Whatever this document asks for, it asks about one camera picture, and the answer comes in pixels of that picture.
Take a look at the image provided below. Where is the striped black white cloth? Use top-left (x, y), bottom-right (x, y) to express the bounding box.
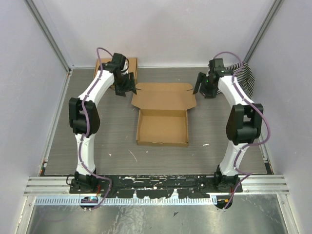
top-left (216, 62), bottom-right (255, 98)

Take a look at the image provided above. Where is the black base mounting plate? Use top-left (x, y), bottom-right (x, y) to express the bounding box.
top-left (66, 173), bottom-right (243, 199)

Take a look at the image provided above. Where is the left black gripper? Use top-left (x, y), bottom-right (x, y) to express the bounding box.
top-left (114, 72), bottom-right (137, 98)

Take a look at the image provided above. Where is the aluminium corner post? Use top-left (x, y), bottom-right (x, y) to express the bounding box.
top-left (24, 0), bottom-right (72, 73)
top-left (243, 0), bottom-right (284, 63)

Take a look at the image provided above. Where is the aluminium front rail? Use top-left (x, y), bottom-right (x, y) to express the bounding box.
top-left (24, 175), bottom-right (290, 196)

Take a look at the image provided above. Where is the white slotted cable duct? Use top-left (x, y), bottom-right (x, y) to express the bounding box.
top-left (34, 196), bottom-right (217, 207)

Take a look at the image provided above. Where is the left aluminium corner post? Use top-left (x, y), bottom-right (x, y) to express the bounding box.
top-left (24, 0), bottom-right (72, 73)

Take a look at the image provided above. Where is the folded brown cardboard box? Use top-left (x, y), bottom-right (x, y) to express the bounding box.
top-left (94, 58), bottom-right (138, 84)

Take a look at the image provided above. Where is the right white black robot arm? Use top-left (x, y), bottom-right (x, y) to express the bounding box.
top-left (193, 58), bottom-right (264, 193)

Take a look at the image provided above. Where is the brown cardboard box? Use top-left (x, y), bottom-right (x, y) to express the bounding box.
top-left (94, 58), bottom-right (138, 84)
top-left (131, 82), bottom-right (196, 147)

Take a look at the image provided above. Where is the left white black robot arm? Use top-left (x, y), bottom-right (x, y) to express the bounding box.
top-left (68, 53), bottom-right (137, 194)

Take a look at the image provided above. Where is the right aluminium corner post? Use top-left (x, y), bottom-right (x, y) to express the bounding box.
top-left (243, 0), bottom-right (284, 63)

